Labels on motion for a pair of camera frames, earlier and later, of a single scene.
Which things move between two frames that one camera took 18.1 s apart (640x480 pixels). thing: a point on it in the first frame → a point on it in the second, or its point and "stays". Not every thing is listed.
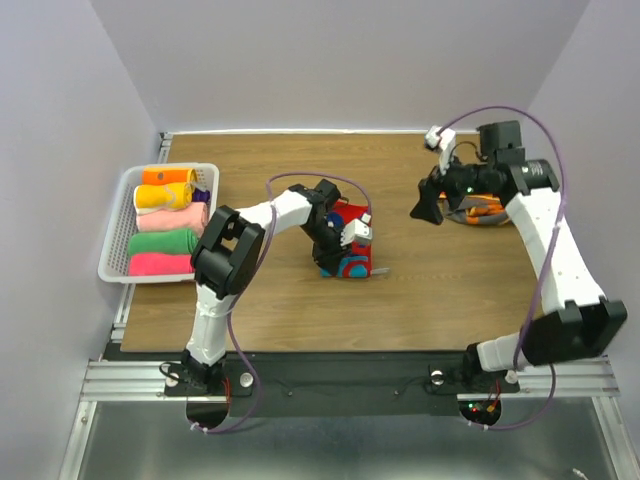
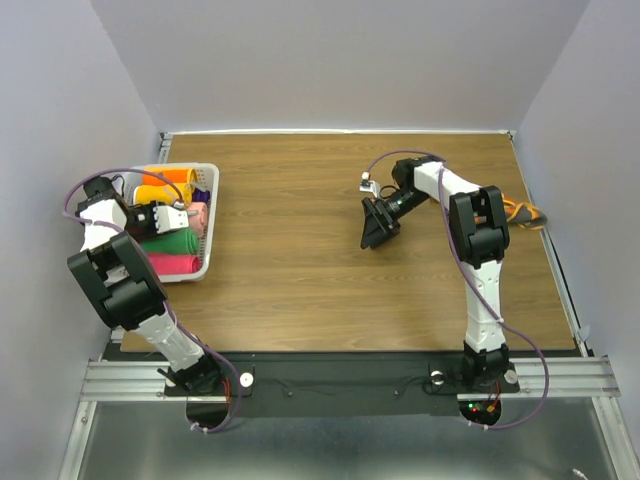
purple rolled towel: x=200 y=196 stays
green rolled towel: x=172 y=241 stays
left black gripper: x=330 y=258 → x=152 y=230
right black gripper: x=427 y=206 → x=379 y=225
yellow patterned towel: x=163 y=197 stays
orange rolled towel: x=168 y=175 stays
